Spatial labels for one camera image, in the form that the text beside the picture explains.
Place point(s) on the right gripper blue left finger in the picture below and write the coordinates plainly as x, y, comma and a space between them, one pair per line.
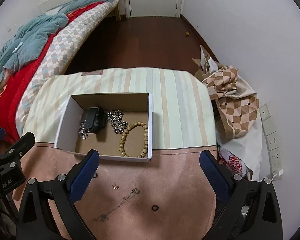
35, 218

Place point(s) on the small earring pair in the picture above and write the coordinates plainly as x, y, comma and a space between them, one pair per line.
115, 187

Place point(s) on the pink suede cloth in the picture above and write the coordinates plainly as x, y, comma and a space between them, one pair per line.
167, 198

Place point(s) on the white plastic bag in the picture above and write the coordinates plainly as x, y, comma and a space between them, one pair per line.
248, 148

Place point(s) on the black watch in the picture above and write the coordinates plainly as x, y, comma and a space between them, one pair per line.
95, 120

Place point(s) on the teal blanket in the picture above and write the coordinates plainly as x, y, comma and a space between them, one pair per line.
28, 42

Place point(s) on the checkered bed quilt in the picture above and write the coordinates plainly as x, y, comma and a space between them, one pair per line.
59, 54

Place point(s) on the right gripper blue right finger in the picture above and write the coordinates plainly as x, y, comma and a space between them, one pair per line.
250, 209

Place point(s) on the red blanket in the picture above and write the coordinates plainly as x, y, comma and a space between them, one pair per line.
12, 84

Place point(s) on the striped cream cloth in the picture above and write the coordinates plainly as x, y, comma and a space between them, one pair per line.
182, 110

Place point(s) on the white wall socket strip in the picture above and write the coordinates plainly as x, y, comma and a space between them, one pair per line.
272, 143

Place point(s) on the white cardboard box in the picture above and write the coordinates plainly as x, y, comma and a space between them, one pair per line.
136, 107

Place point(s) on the checkered beige cloth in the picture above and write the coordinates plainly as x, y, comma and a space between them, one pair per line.
236, 101

